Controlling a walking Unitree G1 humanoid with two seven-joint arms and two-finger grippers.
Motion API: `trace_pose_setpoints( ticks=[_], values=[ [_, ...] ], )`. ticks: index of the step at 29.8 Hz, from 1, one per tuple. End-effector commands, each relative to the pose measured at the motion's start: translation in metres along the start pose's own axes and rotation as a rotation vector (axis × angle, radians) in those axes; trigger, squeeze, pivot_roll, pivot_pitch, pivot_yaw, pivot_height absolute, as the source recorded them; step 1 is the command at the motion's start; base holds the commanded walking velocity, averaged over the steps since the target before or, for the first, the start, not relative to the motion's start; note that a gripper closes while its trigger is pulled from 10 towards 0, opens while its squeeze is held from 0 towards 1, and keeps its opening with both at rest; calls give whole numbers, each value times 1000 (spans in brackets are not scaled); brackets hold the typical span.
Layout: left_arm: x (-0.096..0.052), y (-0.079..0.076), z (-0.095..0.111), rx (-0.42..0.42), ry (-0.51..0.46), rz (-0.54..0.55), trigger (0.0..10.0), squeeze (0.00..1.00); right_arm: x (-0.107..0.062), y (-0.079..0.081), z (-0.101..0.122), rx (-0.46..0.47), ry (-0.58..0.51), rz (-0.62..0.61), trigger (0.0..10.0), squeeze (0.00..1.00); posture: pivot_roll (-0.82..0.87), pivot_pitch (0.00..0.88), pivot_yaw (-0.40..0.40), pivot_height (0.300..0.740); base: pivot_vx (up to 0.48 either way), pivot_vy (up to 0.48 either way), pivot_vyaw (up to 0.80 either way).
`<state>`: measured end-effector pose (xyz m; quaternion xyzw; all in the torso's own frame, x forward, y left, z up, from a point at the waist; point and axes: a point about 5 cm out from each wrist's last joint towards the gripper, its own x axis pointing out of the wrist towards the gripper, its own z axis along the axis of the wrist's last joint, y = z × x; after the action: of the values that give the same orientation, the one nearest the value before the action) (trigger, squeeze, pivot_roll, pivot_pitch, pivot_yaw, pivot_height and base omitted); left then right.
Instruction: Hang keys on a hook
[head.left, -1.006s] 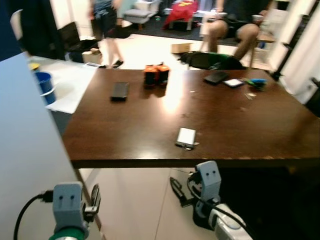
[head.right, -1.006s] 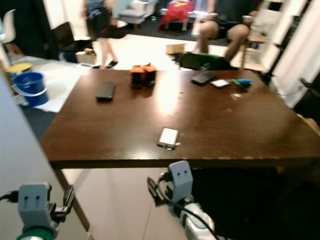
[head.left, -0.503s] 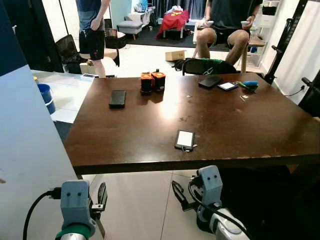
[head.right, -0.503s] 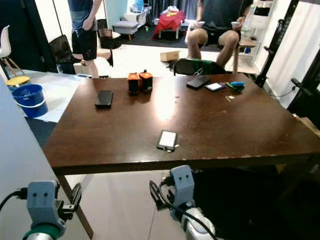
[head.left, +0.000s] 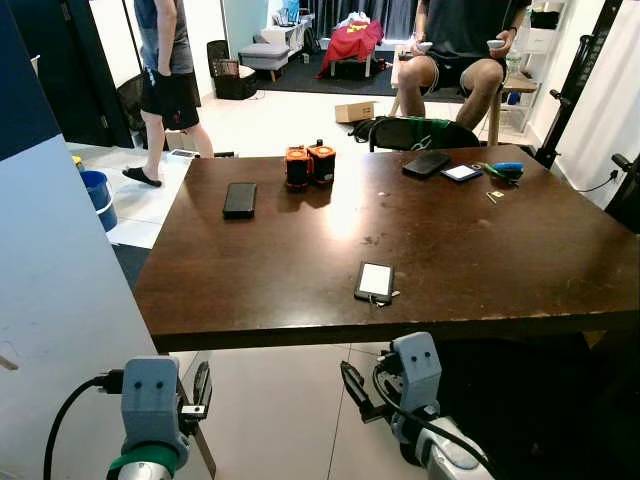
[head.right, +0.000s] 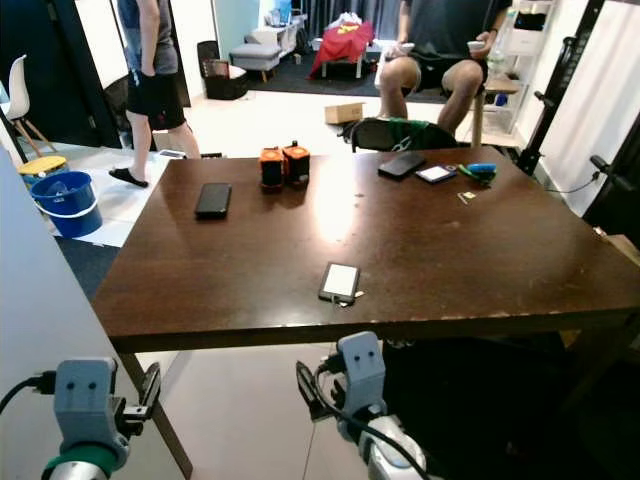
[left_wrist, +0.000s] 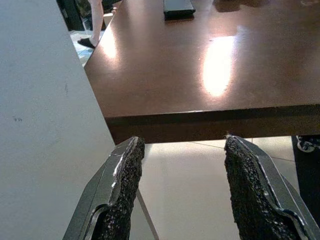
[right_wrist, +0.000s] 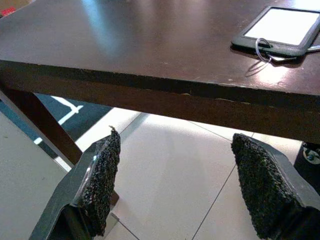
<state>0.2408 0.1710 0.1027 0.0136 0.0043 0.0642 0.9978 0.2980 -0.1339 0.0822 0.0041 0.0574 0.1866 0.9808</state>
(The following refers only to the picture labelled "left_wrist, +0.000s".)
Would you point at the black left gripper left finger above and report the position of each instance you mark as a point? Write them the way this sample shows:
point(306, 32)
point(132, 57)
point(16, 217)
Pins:
point(120, 190)

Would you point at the black smartphone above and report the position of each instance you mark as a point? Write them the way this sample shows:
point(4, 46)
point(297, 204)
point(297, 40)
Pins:
point(178, 7)

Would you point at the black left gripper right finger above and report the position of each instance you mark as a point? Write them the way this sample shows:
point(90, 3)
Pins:
point(250, 195)

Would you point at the standing person in black shorts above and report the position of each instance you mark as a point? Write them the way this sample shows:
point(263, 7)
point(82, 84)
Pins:
point(96, 22)

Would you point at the dark brown wooden table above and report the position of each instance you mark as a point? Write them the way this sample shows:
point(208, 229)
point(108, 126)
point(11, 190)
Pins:
point(175, 75)

